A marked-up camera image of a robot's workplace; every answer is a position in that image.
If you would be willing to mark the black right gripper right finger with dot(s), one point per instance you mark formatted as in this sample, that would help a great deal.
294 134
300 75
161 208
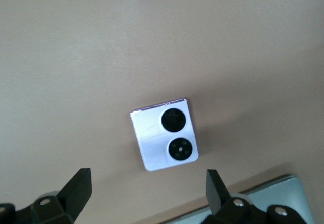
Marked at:
222 201

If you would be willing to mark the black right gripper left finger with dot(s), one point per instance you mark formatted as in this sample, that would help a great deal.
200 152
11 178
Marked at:
71 198

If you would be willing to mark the lilac flip phone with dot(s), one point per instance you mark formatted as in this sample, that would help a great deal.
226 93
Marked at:
149 143

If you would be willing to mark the silver closed laptop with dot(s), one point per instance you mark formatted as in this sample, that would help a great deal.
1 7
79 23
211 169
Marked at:
278 198

